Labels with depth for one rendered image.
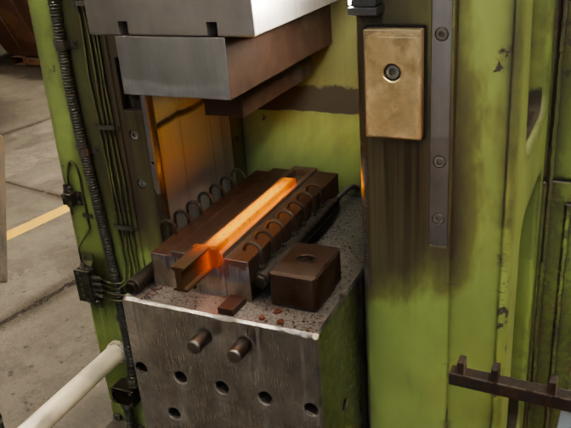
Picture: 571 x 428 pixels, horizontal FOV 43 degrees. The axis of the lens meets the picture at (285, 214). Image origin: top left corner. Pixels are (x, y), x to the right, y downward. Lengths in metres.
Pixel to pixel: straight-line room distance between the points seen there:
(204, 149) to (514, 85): 0.71
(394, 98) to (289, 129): 0.54
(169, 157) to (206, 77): 0.36
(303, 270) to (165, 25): 0.45
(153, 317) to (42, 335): 1.80
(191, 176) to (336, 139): 0.33
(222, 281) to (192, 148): 0.37
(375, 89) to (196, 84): 0.28
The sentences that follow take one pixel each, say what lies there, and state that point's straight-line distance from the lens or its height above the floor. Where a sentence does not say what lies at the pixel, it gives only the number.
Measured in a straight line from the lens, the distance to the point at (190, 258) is 1.19.
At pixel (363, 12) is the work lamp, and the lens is 1.10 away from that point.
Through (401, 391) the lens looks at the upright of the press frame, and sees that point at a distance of 1.42.
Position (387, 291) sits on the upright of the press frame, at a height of 0.89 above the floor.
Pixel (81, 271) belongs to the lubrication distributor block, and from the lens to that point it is 1.62.
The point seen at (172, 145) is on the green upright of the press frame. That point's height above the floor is 1.11.
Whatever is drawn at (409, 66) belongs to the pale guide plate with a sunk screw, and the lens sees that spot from 1.12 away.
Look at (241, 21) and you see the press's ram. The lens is 1.07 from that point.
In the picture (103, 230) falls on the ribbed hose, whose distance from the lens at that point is 1.54.
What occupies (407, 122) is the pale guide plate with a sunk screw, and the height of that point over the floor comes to 1.21.
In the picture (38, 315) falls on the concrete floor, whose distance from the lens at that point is 3.23.
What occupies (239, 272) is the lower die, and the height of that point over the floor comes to 0.97.
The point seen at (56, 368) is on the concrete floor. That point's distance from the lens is 2.86.
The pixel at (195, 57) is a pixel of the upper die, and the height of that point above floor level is 1.33.
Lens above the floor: 1.56
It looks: 24 degrees down
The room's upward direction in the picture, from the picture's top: 4 degrees counter-clockwise
